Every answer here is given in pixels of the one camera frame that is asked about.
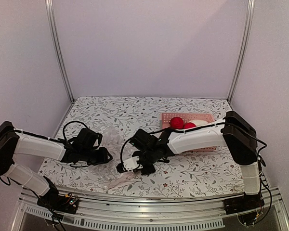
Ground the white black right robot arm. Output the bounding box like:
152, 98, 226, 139
122, 111, 265, 214

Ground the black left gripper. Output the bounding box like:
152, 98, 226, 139
79, 146, 113, 166

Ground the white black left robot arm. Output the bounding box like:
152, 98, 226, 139
0, 121, 113, 214

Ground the pink perforated plastic basket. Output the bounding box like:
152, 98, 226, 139
160, 113, 226, 154

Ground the red crinkled fruit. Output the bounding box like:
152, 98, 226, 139
184, 122, 196, 129
169, 117, 184, 129

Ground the floral patterned table mat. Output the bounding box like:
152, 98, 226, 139
38, 96, 261, 199

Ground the white oblong vegetable rear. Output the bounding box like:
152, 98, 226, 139
189, 119, 208, 127

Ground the right aluminium corner post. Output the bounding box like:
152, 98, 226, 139
227, 0, 255, 104

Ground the aluminium corner post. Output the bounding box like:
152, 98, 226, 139
227, 0, 255, 104
45, 0, 75, 103

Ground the aluminium front rail frame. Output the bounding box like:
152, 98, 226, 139
11, 187, 289, 231

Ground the left aluminium corner post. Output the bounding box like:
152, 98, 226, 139
45, 0, 75, 103

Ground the red crinkled fruit front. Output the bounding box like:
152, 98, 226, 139
184, 122, 196, 129

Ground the clear zip top bag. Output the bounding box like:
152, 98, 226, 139
95, 125, 137, 193

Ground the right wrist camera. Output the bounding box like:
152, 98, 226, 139
116, 156, 143, 173

